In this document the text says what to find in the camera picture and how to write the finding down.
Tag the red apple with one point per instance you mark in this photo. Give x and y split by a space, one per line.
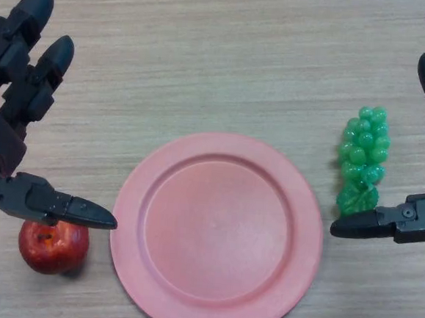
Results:
52 249

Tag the green grapes bunch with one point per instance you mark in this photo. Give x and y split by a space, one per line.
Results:
365 141

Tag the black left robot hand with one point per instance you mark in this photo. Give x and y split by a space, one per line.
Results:
19 92

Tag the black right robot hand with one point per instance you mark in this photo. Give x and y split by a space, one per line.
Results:
413 222

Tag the pink round plate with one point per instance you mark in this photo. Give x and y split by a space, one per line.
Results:
217 236

